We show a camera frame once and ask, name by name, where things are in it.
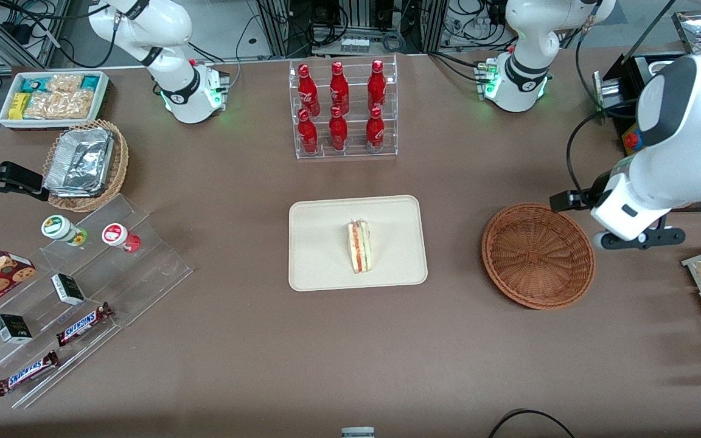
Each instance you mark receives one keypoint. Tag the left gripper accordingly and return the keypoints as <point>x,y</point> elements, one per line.
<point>597,188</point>

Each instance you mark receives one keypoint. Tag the triangular sandwich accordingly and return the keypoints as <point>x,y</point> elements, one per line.
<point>359,246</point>

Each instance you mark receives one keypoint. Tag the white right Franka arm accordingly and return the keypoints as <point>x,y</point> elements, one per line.
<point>168,36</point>

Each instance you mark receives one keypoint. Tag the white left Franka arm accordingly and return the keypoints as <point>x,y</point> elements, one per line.
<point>691,121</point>

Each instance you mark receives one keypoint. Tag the round brown wicker basket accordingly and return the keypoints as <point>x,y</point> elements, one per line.
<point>539,255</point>

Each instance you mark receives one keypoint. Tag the oval tan wicker basket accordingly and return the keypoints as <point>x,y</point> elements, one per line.
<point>118,164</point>

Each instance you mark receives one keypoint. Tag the cream plastic tray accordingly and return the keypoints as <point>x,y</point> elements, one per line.
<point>320,243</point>

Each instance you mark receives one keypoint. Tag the red emergency stop button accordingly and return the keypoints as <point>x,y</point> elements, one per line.
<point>633,140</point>

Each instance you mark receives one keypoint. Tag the green lidded white cup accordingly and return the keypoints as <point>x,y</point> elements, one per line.
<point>58,227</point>

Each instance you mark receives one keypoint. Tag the yellow snack packet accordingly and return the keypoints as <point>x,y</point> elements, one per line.
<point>19,106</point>

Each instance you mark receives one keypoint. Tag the aluminium foil container stack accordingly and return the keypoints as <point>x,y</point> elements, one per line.
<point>80,161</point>

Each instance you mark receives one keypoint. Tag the clear bag of crackers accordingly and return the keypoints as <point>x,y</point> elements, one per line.
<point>76,104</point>
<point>64,83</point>
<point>41,105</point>

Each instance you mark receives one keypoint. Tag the teal snack packet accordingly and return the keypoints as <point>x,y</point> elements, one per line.
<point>90,82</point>
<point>31,84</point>

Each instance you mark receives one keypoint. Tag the black food warmer cabinet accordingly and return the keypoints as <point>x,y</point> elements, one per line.
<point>624,79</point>

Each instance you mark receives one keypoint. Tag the small dark green box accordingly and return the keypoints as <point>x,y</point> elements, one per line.
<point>13,328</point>
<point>68,289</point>

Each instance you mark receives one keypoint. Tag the red lidded white cup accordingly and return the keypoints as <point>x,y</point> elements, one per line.
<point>116,235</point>

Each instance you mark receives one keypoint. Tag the white rectangular snack bin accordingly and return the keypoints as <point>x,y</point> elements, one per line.
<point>104,91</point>

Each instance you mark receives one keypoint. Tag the Snickers chocolate bar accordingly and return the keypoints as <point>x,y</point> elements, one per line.
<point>25,373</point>
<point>83,324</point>

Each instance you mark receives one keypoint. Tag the clear acrylic stepped display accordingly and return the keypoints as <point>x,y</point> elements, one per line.
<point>149,267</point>

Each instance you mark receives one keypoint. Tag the red cola bottle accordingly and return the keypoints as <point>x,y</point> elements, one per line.
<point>375,132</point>
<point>338,132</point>
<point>339,88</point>
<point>376,85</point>
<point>308,91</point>
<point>308,135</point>

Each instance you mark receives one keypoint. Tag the clear acrylic bottle rack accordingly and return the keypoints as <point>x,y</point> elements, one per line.
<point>353,155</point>

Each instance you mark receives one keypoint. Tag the white power strip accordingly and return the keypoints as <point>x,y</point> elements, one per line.
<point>354,44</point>

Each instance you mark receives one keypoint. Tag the small grey device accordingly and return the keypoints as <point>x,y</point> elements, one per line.
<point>358,432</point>

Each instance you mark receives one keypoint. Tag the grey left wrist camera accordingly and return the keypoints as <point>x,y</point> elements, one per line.
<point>648,238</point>

